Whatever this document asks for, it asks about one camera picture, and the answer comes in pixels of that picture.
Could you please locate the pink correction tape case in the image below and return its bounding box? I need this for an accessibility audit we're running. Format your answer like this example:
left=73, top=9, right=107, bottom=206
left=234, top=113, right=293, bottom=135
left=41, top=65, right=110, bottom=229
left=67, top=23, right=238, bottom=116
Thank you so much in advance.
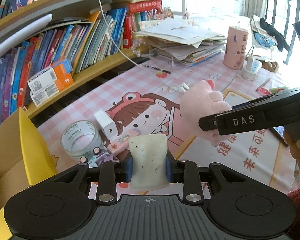
left=107, top=129, right=140, bottom=155

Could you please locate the white sponge block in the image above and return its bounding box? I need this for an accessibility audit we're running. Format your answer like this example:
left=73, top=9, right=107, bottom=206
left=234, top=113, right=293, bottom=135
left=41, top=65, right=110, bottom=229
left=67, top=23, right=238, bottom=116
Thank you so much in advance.
left=128, top=134, right=169, bottom=191

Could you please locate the grey toy truck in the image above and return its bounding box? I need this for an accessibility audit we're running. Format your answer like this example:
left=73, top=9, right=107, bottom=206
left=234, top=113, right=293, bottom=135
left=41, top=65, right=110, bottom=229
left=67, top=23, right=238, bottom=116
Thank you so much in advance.
left=79, top=147, right=118, bottom=168

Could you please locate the pink plush toy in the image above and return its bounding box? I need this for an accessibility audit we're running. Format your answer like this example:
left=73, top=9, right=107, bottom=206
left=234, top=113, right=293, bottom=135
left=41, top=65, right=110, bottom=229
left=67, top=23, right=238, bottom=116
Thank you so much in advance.
left=180, top=79, right=231, bottom=146

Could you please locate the white charger adapter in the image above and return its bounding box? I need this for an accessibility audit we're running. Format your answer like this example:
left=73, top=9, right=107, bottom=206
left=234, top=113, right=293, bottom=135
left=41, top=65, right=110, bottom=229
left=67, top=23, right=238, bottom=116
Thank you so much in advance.
left=94, top=110, right=118, bottom=140

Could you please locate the clear packing tape roll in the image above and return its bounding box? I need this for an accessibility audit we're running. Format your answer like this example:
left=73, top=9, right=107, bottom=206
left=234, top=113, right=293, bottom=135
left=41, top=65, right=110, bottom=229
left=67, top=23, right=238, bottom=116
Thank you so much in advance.
left=61, top=120, right=104, bottom=161

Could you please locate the white plug on socket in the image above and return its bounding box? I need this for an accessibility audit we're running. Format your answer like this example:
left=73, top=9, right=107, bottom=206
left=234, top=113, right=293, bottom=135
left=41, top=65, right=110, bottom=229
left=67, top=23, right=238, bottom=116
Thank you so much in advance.
left=241, top=45, right=262, bottom=81

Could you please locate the pink cartoon desk mat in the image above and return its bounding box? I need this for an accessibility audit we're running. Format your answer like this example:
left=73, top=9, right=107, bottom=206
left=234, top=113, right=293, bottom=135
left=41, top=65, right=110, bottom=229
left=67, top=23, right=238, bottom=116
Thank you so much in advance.
left=38, top=55, right=296, bottom=193

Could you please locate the small white label tag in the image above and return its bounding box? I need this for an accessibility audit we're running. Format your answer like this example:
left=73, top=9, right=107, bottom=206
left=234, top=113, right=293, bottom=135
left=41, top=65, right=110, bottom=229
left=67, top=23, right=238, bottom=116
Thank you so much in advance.
left=180, top=83, right=189, bottom=92

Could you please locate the pink cylindrical pen holder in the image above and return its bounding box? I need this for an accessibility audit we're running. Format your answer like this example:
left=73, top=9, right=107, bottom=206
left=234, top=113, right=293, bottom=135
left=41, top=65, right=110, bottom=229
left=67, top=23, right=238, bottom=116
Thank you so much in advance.
left=223, top=27, right=249, bottom=70

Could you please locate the black marker pen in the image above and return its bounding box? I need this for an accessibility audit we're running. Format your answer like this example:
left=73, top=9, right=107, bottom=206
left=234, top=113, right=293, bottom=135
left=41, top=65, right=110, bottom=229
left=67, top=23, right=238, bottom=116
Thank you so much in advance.
left=143, top=64, right=172, bottom=74

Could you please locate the yellow cardboard box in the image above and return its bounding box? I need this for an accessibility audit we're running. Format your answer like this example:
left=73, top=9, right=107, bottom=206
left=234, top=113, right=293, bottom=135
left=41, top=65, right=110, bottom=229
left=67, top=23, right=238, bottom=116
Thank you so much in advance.
left=0, top=109, right=57, bottom=239

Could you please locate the wooden shelf board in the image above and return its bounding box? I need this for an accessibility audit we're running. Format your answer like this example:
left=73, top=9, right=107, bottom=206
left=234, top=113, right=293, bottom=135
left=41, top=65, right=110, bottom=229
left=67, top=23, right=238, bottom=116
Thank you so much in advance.
left=25, top=49, right=137, bottom=119

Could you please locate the orange white box lower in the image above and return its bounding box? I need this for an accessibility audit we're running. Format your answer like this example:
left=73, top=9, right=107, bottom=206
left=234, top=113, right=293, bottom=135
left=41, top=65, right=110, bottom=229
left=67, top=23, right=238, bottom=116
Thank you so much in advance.
left=28, top=69, right=73, bottom=106

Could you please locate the orange white box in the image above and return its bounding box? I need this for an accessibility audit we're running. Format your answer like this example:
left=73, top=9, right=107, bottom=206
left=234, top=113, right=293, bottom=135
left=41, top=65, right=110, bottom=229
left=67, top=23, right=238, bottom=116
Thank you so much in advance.
left=28, top=69, right=73, bottom=106
left=27, top=59, right=74, bottom=94

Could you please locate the orange white box upper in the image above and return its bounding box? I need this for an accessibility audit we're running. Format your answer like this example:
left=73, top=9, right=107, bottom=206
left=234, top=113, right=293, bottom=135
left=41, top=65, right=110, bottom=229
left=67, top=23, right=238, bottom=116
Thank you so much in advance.
left=27, top=59, right=74, bottom=94

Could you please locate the stack of papers and books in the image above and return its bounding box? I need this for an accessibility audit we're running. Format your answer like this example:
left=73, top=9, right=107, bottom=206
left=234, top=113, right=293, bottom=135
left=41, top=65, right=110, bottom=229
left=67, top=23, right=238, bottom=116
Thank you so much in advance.
left=134, top=18, right=226, bottom=67

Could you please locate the row of books on shelf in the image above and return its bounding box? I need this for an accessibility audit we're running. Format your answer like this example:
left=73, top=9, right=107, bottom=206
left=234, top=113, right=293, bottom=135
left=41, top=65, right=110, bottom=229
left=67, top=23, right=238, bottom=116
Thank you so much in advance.
left=0, top=0, right=163, bottom=136

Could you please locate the white flat device on books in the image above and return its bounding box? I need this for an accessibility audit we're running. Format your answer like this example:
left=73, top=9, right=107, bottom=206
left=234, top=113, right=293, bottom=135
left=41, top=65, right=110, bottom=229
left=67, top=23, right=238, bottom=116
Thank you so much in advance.
left=0, top=14, right=52, bottom=57

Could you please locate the white charging cable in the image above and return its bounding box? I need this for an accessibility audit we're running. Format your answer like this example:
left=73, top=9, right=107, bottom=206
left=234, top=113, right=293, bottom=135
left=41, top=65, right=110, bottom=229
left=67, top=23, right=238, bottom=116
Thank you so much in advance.
left=62, top=0, right=151, bottom=71

